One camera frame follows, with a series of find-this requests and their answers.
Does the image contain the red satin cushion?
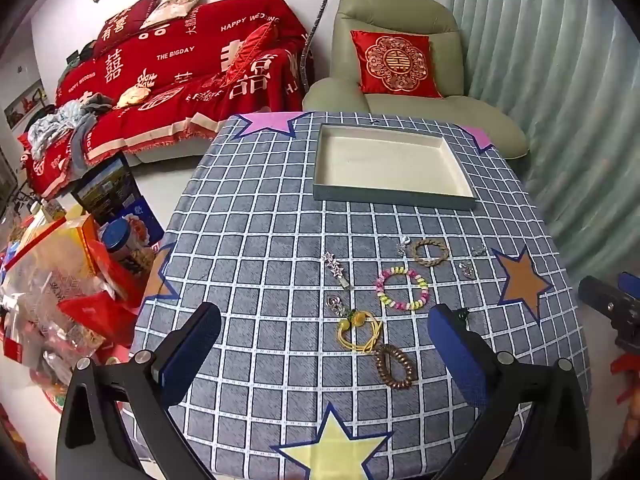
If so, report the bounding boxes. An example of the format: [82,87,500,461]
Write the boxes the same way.
[222,20,278,86]

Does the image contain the pale green curtain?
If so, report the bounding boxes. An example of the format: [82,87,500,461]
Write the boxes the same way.
[447,0,640,281]

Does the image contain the red embroidered cushion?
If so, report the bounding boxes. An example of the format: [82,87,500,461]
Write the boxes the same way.
[350,30,443,100]

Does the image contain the floor lamp pole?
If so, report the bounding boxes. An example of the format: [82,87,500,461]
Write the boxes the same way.
[300,0,351,93]

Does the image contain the colourful bead bracelet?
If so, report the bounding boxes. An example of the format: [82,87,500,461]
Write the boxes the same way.
[375,266,430,313]

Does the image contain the red package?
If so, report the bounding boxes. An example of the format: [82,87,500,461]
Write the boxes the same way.
[57,292,133,346]

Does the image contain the brown coil hair tie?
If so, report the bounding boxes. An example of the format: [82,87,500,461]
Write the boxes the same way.
[374,344,418,390]

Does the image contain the yellow cord bracelet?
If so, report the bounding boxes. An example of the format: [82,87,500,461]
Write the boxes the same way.
[336,310,383,356]

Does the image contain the blue lid jar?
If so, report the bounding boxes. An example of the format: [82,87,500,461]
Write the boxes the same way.
[102,219,151,276]

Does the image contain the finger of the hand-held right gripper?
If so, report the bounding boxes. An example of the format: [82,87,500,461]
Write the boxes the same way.
[578,276,640,356]
[618,271,640,306]

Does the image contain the shallow white tray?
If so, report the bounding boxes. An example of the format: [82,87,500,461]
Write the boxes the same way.
[312,122,478,211]

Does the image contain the red printed sofa cover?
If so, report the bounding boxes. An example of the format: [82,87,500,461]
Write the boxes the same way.
[22,0,316,196]

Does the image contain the clear plastic bags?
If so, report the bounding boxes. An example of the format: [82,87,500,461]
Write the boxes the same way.
[0,250,136,396]

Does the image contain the silver star hair clip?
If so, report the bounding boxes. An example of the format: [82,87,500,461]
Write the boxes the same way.
[324,251,353,291]

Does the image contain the pale green armchair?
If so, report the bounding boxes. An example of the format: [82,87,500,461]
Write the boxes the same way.
[302,0,531,161]

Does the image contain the light grey sofa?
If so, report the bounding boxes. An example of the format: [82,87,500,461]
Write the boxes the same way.
[122,137,216,166]

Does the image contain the red crumpled bag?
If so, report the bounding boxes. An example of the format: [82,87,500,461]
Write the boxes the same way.
[611,352,640,406]

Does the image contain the orange box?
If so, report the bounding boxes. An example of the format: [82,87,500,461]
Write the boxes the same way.
[30,212,101,281]

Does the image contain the beige crumpled cloth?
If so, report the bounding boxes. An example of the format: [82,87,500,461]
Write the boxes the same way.
[117,85,151,108]

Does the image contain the wall picture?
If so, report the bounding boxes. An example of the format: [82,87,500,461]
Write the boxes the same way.
[4,80,46,128]

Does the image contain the brown braided bracelet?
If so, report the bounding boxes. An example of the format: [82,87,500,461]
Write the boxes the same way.
[411,239,450,266]

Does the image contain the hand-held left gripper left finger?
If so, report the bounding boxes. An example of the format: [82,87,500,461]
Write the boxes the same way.
[55,302,223,480]

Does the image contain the black printed box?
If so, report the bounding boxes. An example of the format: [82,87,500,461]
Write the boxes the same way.
[70,152,138,221]

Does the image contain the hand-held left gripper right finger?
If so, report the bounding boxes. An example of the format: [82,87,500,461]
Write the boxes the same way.
[427,304,593,480]

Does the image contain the pile of grey clothes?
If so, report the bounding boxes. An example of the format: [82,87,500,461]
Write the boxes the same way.
[27,92,113,181]

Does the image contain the blue printed bag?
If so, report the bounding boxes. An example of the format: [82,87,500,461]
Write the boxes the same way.
[97,195,166,246]

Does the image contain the photo print pillow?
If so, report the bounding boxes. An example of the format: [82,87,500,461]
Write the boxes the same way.
[140,0,207,30]

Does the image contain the dark red printed cushion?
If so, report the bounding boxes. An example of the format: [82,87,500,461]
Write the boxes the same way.
[92,0,163,58]

